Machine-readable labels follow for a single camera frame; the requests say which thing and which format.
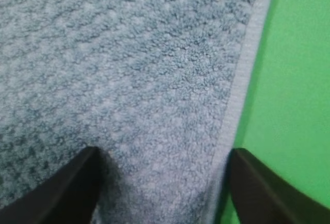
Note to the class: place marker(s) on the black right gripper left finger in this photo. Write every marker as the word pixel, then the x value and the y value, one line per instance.
pixel 69 196

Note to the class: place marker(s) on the blue waffle-weave towel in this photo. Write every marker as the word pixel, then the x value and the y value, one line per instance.
pixel 156 84

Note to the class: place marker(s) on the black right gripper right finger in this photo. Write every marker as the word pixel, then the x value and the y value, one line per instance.
pixel 259 195

